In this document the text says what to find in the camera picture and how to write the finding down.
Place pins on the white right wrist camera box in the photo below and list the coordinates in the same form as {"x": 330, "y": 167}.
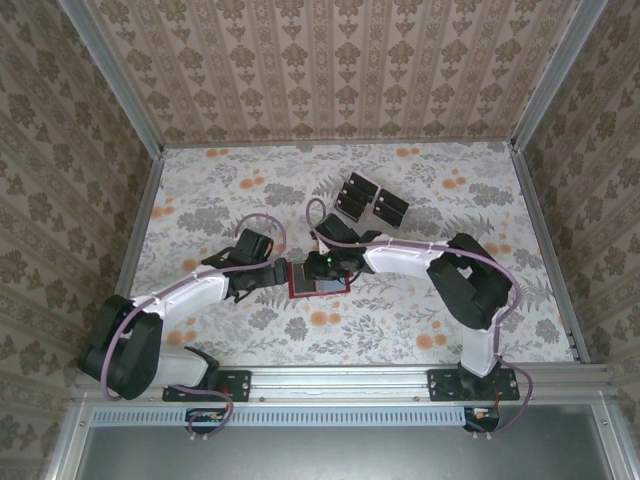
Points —
{"x": 323, "y": 247}

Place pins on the floral patterned table cover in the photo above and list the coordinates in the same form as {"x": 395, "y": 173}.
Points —
{"x": 250, "y": 165}

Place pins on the red leather card holder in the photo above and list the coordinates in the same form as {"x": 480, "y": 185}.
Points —
{"x": 334, "y": 287}

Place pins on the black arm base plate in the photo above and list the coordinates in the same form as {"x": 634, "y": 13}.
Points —
{"x": 240, "y": 385}
{"x": 442, "y": 385}

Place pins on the aluminium frame bar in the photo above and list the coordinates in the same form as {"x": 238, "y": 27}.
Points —
{"x": 613, "y": 445}
{"x": 68, "y": 445}

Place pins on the long aluminium base rail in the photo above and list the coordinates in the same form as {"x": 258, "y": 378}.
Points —
{"x": 340, "y": 382}

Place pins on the grey metal sheet panel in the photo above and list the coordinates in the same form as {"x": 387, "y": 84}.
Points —
{"x": 340, "y": 455}

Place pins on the black credit card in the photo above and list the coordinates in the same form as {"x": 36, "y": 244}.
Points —
{"x": 392, "y": 200}
{"x": 363, "y": 183}
{"x": 350, "y": 207}
{"x": 387, "y": 213}
{"x": 298, "y": 279}
{"x": 357, "y": 195}

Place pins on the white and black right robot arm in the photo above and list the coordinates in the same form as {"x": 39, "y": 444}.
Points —
{"x": 400, "y": 257}

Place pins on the aluminium table edge rail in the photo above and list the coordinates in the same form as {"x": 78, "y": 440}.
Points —
{"x": 140, "y": 225}
{"x": 540, "y": 225}

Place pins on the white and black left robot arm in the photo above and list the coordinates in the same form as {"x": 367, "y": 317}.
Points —
{"x": 190, "y": 292}

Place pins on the aluminium frame post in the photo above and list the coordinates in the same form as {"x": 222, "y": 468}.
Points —
{"x": 552, "y": 70}
{"x": 110, "y": 75}

